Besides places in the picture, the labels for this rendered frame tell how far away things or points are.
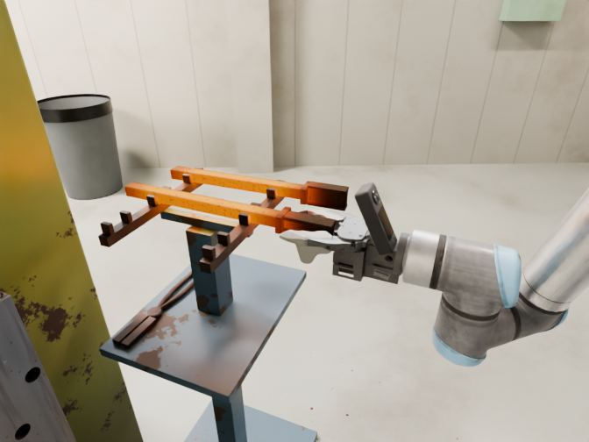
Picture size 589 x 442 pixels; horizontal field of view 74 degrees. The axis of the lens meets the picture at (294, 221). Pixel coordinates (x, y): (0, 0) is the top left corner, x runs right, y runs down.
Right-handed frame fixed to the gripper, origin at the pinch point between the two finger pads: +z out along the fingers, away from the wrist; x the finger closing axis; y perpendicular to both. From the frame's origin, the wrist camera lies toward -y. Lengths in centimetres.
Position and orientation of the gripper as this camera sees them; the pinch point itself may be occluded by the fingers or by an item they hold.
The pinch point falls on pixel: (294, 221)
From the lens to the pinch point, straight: 70.7
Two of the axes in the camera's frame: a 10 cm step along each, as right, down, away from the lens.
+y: 0.0, 8.7, 4.9
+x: 3.9, -4.5, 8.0
